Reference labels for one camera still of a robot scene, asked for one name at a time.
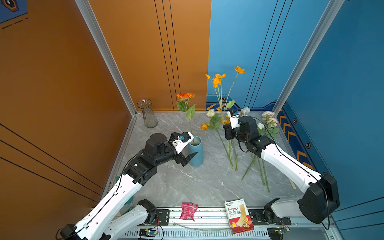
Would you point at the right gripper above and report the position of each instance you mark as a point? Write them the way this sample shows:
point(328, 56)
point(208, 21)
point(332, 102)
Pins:
point(228, 130)

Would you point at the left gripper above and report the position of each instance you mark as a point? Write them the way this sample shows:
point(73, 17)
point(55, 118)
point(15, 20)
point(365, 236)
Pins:
point(180, 158)

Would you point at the white rose flower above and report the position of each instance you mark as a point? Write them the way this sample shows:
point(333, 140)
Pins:
point(214, 125)

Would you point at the teal ceramic vase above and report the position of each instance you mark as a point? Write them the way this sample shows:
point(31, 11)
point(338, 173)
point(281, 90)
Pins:
point(196, 147)

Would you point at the white ranunculus spray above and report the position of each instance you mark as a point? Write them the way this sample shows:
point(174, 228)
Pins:
point(241, 113)

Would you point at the yellow orange poppy spray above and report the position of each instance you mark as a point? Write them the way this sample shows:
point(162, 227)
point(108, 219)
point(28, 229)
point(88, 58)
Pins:
point(224, 103)

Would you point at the orange gerbera flower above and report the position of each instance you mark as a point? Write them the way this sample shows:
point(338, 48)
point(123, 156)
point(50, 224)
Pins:
point(183, 105)

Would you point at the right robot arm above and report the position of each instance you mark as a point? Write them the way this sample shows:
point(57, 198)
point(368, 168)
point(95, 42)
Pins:
point(321, 194)

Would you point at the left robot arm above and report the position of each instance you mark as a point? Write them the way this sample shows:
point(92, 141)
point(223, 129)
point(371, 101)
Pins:
point(101, 223)

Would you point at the clear ribbed glass vase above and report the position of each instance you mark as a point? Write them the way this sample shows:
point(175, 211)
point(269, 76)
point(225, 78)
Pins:
point(145, 105)

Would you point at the yellow rose flower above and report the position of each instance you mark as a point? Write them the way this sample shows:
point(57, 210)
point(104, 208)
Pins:
point(253, 162)

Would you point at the pink rose spray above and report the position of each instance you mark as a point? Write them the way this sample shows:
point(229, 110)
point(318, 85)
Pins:
point(270, 125)

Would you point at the pink carnation spray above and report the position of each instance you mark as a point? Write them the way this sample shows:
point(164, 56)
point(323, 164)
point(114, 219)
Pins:
point(263, 173)

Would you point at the pink snack packet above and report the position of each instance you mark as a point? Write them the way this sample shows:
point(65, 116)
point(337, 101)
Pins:
point(188, 211)

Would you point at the green rubber glove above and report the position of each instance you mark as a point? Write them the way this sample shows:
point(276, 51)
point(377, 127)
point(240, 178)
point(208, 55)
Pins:
point(128, 206)

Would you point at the left green circuit board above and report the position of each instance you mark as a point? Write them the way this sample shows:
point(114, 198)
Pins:
point(148, 234)

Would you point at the green circuit board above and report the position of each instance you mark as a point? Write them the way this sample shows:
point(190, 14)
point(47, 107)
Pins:
point(282, 229)
point(148, 234)

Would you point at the red bandage box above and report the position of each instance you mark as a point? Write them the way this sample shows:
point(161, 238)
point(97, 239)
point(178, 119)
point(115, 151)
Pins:
point(238, 215)

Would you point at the right green circuit board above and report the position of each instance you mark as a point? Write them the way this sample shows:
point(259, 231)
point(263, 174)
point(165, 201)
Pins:
point(282, 229)

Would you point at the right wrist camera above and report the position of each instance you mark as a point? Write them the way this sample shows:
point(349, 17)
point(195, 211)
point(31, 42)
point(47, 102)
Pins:
point(234, 118)

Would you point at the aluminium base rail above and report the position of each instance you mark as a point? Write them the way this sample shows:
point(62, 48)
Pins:
point(213, 224)

